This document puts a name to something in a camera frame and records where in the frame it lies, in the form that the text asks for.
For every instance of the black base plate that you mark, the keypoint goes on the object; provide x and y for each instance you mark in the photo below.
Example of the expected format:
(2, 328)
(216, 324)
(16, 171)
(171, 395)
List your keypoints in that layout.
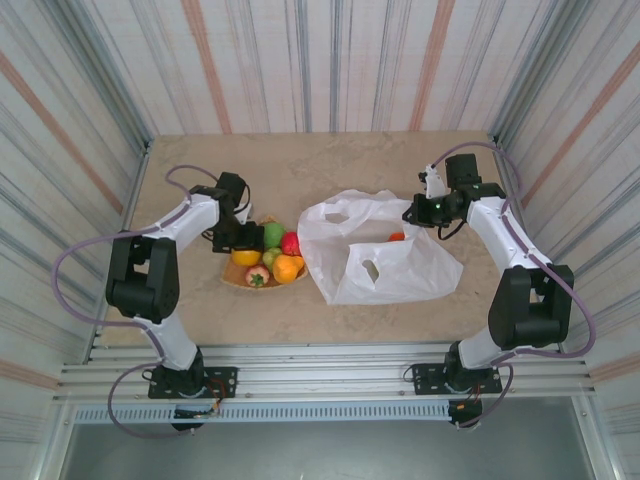
(225, 382)
(427, 377)

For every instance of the red strawberry with green stem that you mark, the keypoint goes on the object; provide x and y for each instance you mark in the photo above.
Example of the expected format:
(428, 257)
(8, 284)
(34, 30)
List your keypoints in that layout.
(256, 276)

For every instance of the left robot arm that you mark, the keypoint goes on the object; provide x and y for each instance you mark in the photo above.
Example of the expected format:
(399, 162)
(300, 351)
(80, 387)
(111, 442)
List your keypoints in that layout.
(145, 280)

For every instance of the red apple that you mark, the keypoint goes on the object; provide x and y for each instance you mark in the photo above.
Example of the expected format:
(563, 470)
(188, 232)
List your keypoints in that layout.
(291, 244)

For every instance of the wooden plate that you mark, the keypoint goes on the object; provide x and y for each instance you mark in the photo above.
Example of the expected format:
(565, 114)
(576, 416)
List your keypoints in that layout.
(232, 275)

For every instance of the orange-red persimmon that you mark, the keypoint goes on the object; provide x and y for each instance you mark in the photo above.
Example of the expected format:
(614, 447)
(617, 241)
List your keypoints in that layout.
(396, 237)

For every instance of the small green fruit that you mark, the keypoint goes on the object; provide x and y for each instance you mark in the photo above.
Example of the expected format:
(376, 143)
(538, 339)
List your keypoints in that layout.
(271, 257)

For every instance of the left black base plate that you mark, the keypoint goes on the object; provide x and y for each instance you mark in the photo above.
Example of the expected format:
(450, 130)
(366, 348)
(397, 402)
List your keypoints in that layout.
(225, 382)

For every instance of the white plastic bag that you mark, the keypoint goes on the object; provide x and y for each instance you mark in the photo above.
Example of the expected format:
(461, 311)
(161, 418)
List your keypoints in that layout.
(400, 280)

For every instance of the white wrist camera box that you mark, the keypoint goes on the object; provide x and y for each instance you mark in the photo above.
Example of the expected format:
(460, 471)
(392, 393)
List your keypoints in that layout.
(432, 182)
(244, 214)

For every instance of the yellow-orange orange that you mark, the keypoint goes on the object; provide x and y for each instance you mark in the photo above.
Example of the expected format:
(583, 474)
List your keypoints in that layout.
(246, 258)

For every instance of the aluminium frame post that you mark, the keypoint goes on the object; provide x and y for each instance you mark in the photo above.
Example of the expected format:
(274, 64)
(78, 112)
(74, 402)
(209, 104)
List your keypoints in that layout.
(560, 250)
(117, 220)

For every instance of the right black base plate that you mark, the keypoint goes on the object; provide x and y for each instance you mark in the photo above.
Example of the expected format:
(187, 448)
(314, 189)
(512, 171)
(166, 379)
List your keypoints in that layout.
(427, 377)

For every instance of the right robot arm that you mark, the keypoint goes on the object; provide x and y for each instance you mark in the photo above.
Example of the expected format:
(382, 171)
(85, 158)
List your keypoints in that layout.
(525, 310)

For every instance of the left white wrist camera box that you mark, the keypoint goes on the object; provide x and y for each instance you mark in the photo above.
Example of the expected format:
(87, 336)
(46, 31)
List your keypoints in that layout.
(244, 214)

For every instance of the yellow-orange pear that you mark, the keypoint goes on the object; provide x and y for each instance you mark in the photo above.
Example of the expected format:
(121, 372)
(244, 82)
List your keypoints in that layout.
(286, 270)

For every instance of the black under-rail clamp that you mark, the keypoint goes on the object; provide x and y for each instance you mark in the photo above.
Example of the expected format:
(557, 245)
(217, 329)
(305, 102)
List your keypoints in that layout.
(187, 422)
(465, 415)

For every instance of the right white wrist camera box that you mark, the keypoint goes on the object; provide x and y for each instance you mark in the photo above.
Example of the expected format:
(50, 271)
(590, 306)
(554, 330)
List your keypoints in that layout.
(432, 182)

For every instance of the aluminium mounting rail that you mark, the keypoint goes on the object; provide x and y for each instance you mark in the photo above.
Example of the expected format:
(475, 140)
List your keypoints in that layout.
(325, 370)

